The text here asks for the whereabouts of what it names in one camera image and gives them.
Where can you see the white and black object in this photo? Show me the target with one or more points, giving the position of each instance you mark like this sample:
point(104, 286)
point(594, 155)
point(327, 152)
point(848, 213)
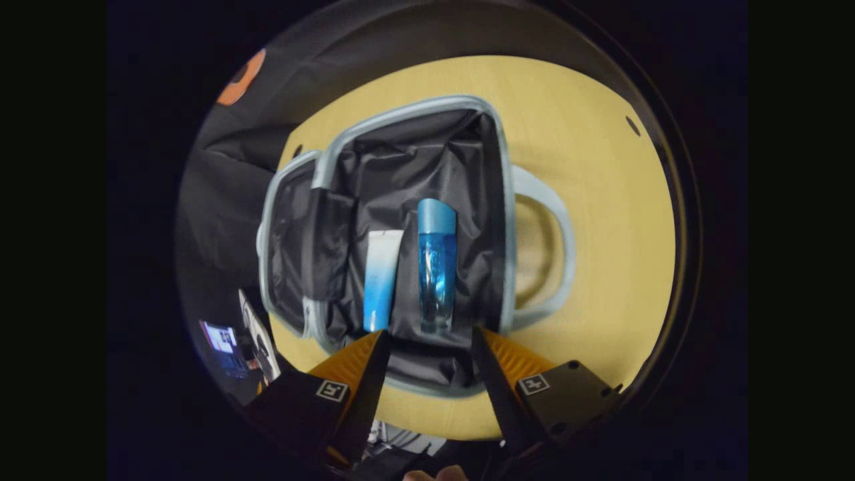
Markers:
point(259, 337)

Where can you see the blue transparent bottle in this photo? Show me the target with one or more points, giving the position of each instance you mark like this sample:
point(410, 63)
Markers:
point(437, 267)

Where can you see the light blue suitcase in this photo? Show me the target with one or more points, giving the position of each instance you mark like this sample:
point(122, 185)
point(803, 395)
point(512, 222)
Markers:
point(427, 167)

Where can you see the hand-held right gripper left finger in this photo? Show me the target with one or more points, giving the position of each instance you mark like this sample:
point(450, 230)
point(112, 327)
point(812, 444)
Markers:
point(367, 401)

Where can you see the white and blue tube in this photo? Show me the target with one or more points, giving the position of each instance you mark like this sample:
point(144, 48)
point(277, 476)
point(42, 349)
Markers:
point(382, 280)

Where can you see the lit computer screen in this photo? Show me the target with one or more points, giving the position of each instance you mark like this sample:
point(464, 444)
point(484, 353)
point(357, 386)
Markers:
point(220, 337)

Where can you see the black backdrop cloth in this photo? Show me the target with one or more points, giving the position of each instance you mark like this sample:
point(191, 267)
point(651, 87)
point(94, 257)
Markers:
point(227, 200)

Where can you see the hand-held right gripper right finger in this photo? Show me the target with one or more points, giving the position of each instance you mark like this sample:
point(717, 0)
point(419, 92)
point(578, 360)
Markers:
point(494, 394)

